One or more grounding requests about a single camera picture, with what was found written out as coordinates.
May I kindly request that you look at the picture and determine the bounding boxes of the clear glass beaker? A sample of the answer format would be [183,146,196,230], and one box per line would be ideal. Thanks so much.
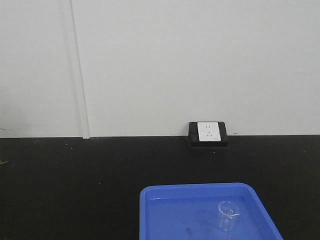
[218,201,241,232]

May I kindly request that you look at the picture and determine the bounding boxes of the blue plastic tray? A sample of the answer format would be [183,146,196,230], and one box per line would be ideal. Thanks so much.
[139,182,283,240]

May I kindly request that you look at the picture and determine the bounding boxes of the white socket in black housing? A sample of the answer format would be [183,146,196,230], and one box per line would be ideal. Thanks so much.
[188,121,229,148]

